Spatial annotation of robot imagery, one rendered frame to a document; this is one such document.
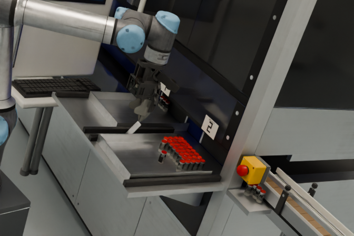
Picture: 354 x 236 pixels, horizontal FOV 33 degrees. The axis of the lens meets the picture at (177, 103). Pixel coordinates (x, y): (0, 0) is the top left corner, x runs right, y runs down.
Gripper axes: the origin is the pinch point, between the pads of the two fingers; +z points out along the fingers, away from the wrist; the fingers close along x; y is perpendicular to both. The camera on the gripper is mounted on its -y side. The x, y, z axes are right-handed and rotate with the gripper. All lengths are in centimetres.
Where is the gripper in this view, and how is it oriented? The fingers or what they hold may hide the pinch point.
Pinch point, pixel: (143, 117)
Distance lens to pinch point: 192.3
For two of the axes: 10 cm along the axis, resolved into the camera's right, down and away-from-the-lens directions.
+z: -3.0, 8.8, 3.7
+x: 5.0, 4.8, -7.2
